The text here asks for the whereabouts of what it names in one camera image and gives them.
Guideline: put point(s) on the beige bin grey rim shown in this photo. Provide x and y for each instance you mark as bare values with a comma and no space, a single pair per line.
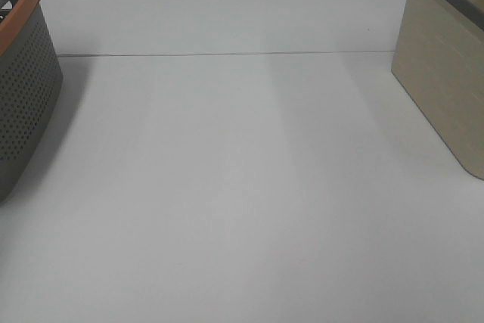
438,61

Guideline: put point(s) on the grey perforated basket orange rim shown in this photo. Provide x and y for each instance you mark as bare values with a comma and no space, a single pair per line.
31,81

